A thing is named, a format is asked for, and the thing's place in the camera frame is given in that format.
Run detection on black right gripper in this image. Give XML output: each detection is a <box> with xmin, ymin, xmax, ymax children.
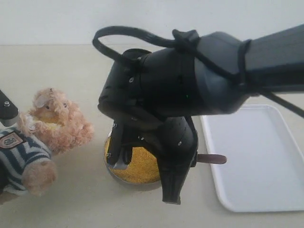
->
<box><xmin>106</xmin><ymin>116</ymin><xmax>198</xmax><ymax>204</ymax></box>

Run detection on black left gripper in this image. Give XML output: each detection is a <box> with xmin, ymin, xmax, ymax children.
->
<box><xmin>0</xmin><ymin>91</ymin><xmax>19</xmax><ymax>126</ymax></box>

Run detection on tan teddy bear striped sweater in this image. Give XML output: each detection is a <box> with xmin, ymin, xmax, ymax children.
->
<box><xmin>0</xmin><ymin>87</ymin><xmax>95</xmax><ymax>197</ymax></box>

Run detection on dark brown wooden spoon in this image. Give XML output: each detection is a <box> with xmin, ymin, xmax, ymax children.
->
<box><xmin>197</xmin><ymin>154</ymin><xmax>227</xmax><ymax>164</ymax></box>

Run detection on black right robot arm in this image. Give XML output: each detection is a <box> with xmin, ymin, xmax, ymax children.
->
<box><xmin>92</xmin><ymin>25</ymin><xmax>304</xmax><ymax>204</ymax></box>

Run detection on yellow millet grains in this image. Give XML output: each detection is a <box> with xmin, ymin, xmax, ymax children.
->
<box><xmin>104</xmin><ymin>137</ymin><xmax>161</xmax><ymax>185</ymax></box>

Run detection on round metal bowl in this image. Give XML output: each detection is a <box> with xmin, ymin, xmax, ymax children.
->
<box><xmin>103</xmin><ymin>132</ymin><xmax>161</xmax><ymax>191</ymax></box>

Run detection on white rectangular plastic tray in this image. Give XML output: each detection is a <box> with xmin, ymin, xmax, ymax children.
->
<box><xmin>200</xmin><ymin>104</ymin><xmax>304</xmax><ymax>213</ymax></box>

